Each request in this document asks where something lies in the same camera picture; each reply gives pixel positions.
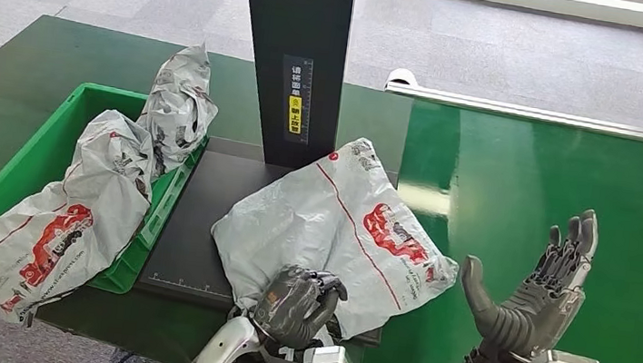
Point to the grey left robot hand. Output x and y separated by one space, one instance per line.
292 310

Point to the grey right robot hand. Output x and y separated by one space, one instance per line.
530 319

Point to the grey package with black logo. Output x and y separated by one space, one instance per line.
317 222

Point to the green conveyor belt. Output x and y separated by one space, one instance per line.
628 197

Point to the grey package with red print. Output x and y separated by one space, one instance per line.
95 203

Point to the crumpled grey printed package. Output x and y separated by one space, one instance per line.
181 103

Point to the black inbound scanner machine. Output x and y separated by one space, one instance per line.
298 14

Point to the black and yellow label sticker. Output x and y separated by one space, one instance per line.
296 98

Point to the green plastic crate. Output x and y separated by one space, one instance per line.
26 170

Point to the silver conveyor side rail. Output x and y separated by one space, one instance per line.
547 115

